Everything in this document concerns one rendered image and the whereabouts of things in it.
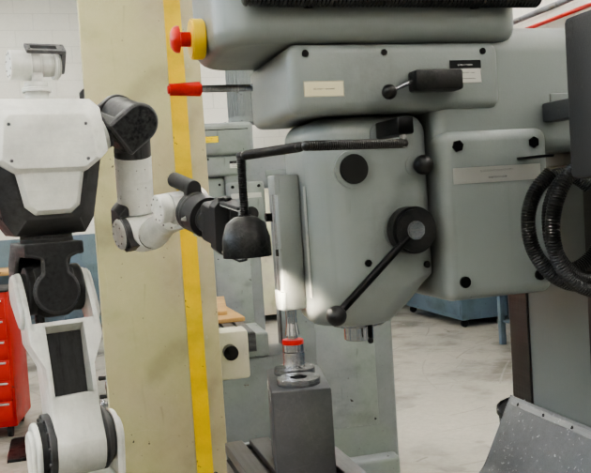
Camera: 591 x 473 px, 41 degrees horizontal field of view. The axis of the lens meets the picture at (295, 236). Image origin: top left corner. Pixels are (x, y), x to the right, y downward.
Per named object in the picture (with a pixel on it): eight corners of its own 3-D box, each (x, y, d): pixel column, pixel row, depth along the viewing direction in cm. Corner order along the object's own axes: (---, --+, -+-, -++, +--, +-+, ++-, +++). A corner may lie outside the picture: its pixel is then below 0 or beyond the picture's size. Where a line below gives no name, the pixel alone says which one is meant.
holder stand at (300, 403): (277, 484, 159) (270, 386, 158) (271, 450, 181) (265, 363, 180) (337, 479, 160) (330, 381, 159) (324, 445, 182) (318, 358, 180)
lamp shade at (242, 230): (214, 258, 119) (211, 217, 118) (255, 253, 123) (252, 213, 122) (238, 259, 113) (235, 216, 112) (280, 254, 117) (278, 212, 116)
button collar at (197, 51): (194, 55, 116) (191, 14, 116) (188, 63, 122) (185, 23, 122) (208, 55, 117) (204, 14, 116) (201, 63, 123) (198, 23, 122)
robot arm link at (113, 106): (103, 152, 199) (99, 98, 194) (137, 147, 204) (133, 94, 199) (123, 161, 190) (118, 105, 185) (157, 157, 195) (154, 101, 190)
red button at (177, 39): (173, 50, 116) (171, 22, 116) (169, 55, 120) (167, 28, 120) (195, 50, 117) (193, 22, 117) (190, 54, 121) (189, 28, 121)
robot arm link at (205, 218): (206, 261, 162) (179, 245, 171) (247, 251, 167) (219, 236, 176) (204, 201, 158) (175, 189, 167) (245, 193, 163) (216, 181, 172)
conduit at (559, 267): (554, 307, 106) (547, 151, 105) (491, 294, 122) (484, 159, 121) (667, 293, 111) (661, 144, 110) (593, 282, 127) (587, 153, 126)
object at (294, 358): (290, 363, 177) (288, 341, 177) (309, 364, 175) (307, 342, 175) (280, 368, 173) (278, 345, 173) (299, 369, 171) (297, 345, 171)
